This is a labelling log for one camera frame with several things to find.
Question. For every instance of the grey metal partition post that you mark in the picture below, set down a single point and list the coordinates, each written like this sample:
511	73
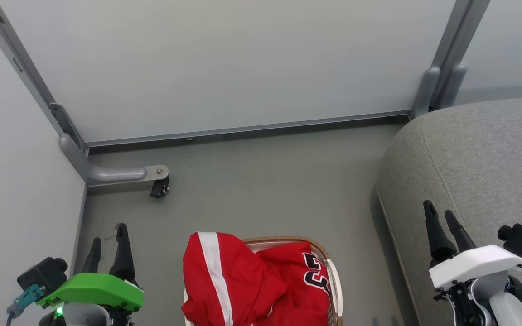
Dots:
462	59
21	65
437	68

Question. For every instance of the grey metal partition foot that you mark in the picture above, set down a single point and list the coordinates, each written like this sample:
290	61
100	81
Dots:
107	174

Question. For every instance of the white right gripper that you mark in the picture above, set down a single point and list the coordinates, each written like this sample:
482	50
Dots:
478	265

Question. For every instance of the wicker laundry basket white liner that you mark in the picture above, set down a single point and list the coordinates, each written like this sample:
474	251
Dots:
335	285

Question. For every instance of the red garment with white stripe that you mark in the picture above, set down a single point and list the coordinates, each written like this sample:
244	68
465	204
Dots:
238	280

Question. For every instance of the grey fabric sofa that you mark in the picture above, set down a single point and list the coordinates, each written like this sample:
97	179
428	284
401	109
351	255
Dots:
478	158

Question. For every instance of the grey metal partition bottom rail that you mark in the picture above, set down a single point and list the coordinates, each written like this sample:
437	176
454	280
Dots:
243	130

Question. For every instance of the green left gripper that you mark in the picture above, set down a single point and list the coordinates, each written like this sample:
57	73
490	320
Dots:
98	290

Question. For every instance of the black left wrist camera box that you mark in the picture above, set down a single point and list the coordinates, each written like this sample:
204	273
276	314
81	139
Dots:
43	274

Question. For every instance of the black caster wheel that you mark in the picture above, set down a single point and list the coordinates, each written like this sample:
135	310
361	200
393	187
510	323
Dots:
159	188

